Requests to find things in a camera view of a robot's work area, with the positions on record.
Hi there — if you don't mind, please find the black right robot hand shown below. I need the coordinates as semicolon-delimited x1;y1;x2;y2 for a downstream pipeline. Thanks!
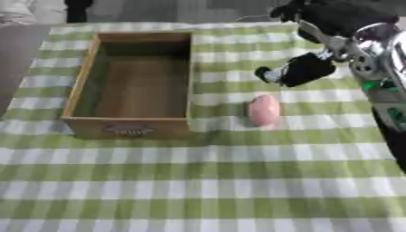
254;0;401;88

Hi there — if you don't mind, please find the pink egg-shaped toy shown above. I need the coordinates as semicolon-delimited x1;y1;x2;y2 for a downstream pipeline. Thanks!
246;93;283;128

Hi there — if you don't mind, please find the tan cardboard box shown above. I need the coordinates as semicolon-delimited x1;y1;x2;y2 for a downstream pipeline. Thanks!
60;31;196;140

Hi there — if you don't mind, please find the black chair leg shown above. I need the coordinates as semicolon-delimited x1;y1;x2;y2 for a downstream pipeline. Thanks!
63;0;95;24

